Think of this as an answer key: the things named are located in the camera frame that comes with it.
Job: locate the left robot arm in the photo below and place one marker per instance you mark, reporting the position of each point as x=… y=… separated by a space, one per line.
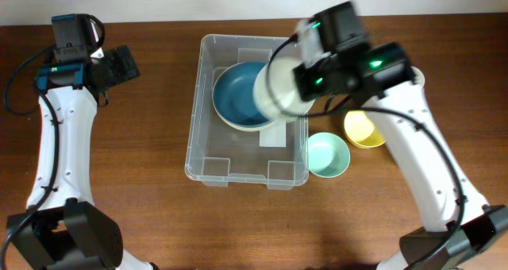
x=61 y=227

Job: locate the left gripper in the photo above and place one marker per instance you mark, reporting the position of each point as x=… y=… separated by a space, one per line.
x=121 y=72

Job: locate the cream white cup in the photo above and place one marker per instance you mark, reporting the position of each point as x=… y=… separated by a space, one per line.
x=419 y=77

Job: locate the mint green bowl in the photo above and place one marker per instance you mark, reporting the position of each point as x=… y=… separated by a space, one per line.
x=328 y=155

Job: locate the white bowl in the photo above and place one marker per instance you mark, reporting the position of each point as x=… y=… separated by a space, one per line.
x=284 y=89

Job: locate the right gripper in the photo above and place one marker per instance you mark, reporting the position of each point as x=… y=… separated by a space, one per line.
x=307 y=90

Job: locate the yellow bowl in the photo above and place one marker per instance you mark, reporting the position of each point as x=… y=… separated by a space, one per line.
x=361 y=131

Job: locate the clear plastic storage container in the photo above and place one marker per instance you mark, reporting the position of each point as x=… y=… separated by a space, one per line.
x=230 y=141

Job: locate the white label in container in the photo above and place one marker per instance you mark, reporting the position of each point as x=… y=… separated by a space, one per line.
x=274 y=136

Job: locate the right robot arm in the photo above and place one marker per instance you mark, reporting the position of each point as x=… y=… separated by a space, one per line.
x=458 y=223

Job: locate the dark blue plate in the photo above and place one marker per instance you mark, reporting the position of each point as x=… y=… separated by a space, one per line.
x=233 y=93

